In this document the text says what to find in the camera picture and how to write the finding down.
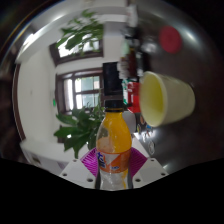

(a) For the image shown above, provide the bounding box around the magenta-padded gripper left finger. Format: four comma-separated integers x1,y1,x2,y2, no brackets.
59,147,100,190

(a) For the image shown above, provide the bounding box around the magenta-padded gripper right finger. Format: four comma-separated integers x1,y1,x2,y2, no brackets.
129,147,169,189

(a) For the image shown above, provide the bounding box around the orange drink plastic bottle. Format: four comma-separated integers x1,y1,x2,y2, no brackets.
95,98,133,191

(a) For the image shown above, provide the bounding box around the green potted plant white pot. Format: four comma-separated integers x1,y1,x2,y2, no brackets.
54,103,136,160
55,4,140,56

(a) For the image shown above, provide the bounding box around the pale yellow plastic cup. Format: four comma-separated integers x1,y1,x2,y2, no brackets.
138,70,197,128

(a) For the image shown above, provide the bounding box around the red plastic box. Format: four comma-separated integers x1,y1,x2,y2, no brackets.
126,81,141,114

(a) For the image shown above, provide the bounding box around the dark wooden double door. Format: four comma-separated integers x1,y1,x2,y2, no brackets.
54,67,105,116

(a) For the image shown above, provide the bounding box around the dark framed window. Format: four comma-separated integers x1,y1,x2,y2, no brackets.
49,37,105,66

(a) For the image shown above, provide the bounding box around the flat round red coaster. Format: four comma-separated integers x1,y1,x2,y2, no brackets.
158,25,184,55

